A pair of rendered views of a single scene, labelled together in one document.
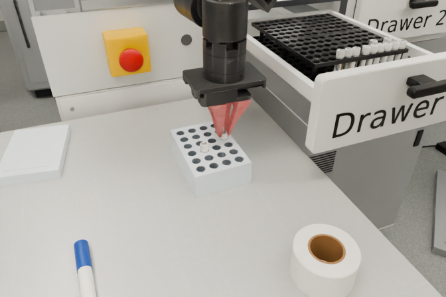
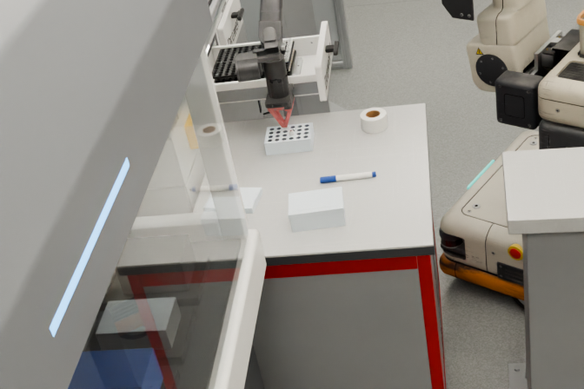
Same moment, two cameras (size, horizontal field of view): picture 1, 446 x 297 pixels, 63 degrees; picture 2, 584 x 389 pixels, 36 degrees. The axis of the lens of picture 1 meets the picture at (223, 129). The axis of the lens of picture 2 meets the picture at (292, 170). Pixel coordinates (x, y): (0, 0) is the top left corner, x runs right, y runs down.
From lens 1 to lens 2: 205 cm
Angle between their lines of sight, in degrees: 47
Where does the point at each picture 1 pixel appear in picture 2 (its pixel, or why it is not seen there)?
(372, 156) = not seen: hidden behind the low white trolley
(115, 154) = (255, 174)
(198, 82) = (282, 101)
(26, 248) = not seen: hidden behind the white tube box
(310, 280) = (381, 123)
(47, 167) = (256, 191)
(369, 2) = (224, 29)
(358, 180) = not seen: hidden behind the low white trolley
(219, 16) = (282, 65)
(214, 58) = (283, 84)
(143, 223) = (318, 166)
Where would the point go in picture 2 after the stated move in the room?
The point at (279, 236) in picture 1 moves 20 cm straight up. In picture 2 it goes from (351, 132) to (341, 65)
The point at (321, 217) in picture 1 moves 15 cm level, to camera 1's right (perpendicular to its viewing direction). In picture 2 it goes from (349, 120) to (370, 93)
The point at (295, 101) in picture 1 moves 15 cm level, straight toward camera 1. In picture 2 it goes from (296, 89) to (341, 99)
